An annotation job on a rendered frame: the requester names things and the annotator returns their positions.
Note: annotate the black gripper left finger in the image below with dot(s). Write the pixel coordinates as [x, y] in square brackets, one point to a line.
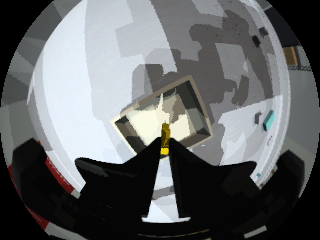
[136, 177]

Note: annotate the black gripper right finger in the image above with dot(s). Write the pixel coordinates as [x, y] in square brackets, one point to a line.
[193, 178]

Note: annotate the light blue rectangular block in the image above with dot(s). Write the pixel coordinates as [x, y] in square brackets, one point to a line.
[267, 123]

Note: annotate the yellow fuse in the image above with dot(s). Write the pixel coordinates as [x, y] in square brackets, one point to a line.
[165, 136]

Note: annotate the beige open tray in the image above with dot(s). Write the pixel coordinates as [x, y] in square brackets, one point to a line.
[178, 105]

